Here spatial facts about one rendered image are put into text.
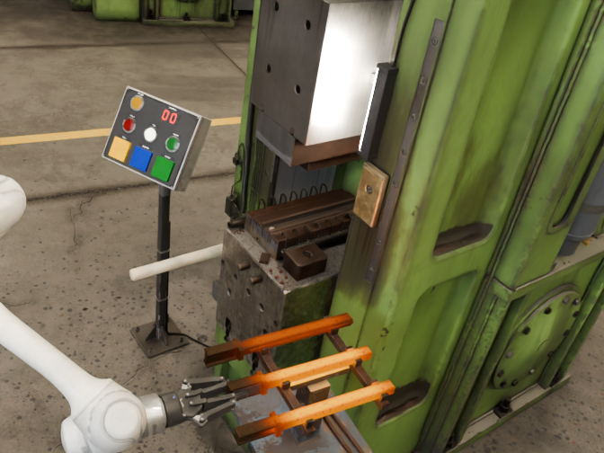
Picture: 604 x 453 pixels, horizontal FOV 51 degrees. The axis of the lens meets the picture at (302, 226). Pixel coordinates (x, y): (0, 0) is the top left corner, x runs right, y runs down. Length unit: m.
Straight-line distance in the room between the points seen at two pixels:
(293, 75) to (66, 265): 2.02
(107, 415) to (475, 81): 1.09
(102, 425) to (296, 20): 1.11
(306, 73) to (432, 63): 0.35
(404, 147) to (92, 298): 2.01
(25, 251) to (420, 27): 2.55
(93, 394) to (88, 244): 2.37
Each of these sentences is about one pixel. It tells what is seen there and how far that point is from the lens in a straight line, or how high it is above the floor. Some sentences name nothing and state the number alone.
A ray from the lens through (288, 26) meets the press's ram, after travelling 1.81.
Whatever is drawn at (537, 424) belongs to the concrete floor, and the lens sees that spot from 3.19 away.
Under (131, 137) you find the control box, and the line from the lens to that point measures 2.41.
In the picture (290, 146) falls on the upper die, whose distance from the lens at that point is 1.86.
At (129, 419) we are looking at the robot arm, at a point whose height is 1.20.
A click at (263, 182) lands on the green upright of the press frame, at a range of 2.31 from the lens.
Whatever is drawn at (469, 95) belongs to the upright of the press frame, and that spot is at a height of 1.65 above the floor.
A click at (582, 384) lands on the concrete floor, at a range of 3.50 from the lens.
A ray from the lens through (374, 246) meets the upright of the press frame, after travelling 1.88.
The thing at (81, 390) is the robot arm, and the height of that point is 1.19.
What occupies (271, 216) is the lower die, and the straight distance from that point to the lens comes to 2.15.
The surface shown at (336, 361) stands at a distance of 1.65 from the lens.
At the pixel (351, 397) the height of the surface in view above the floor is 1.02.
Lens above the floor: 2.19
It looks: 35 degrees down
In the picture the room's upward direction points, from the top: 10 degrees clockwise
